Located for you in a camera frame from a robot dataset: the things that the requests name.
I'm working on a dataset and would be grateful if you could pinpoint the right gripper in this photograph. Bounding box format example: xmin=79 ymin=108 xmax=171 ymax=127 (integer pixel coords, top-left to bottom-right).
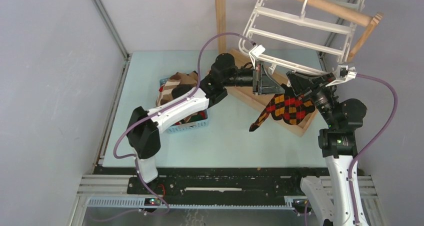
xmin=285 ymin=71 xmax=338 ymax=128

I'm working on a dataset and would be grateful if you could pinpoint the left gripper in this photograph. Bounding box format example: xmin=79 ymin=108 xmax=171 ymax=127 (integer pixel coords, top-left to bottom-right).
xmin=222 ymin=60 xmax=284 ymax=95

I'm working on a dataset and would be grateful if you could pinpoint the red black argyle sock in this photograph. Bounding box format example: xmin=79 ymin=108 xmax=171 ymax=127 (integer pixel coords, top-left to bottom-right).
xmin=269 ymin=84 xmax=316 ymax=125

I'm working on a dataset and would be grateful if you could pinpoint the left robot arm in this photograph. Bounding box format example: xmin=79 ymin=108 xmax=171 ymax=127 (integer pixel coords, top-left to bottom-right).
xmin=126 ymin=53 xmax=285 ymax=194

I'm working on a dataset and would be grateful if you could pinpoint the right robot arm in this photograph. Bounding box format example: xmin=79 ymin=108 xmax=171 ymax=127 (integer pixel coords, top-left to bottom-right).
xmin=286 ymin=72 xmax=368 ymax=226

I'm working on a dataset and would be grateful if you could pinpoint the wooden hanger stand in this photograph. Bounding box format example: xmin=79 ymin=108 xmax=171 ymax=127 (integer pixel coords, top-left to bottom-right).
xmin=207 ymin=0 xmax=384 ymax=134

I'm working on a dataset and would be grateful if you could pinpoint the white plastic clip hanger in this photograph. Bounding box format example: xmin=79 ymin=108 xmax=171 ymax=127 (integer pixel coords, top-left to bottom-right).
xmin=238 ymin=0 xmax=371 ymax=66

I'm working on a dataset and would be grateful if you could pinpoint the pile of socks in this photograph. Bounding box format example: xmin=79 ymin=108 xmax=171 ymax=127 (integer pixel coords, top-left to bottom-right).
xmin=155 ymin=71 xmax=207 ymax=125

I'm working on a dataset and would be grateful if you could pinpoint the light blue perforated basket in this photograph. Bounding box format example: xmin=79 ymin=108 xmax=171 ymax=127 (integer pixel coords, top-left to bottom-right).
xmin=159 ymin=77 xmax=208 ymax=133

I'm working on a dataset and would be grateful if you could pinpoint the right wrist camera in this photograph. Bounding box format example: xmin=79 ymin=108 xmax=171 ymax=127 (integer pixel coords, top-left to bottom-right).
xmin=326 ymin=64 xmax=357 ymax=87

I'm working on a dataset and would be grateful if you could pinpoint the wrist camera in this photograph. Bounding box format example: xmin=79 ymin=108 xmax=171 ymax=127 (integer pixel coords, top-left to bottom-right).
xmin=326 ymin=64 xmax=357 ymax=87
xmin=248 ymin=44 xmax=266 ymax=70

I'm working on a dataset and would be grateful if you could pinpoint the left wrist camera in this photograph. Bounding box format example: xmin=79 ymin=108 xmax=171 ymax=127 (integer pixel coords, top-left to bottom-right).
xmin=248 ymin=44 xmax=266 ymax=70

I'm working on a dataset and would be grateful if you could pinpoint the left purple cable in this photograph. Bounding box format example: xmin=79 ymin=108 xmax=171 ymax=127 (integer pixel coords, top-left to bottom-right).
xmin=113 ymin=32 xmax=258 ymax=217

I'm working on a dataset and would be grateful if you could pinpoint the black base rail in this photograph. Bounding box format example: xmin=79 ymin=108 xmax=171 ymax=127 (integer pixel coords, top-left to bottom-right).
xmin=94 ymin=166 xmax=332 ymax=208

